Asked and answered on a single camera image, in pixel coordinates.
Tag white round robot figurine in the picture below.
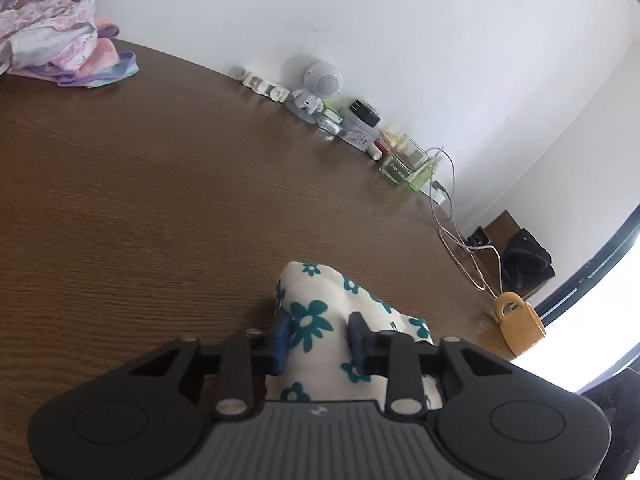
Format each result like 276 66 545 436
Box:
285 55 346 123

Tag cream dress with teal flowers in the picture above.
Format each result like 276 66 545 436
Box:
263 261 446 411

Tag small black box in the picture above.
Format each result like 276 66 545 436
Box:
349 100 383 127

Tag grey box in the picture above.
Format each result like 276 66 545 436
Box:
337 110 381 151

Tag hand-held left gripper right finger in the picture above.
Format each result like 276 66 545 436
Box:
348 311 511 416

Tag black phone stand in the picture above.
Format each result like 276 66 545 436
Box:
465 226 493 251

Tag green glass container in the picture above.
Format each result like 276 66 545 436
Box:
378 132 443 193

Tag folded pastel towel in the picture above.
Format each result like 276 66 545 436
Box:
20 22 138 88

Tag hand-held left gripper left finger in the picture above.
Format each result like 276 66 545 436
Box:
127 310 291 418

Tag small green white packets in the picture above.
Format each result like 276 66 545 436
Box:
317 102 346 133

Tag yellow mug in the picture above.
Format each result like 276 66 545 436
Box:
494 291 547 356

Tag brown board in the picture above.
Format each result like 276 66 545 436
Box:
480 210 556 301

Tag white cable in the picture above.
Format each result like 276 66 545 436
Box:
427 145 503 301

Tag pink small tubes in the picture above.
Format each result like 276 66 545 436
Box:
367 130 401 161

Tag black window frame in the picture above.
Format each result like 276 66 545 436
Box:
532 220 640 396

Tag row of small white figurines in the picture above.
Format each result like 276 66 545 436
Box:
237 66 291 103

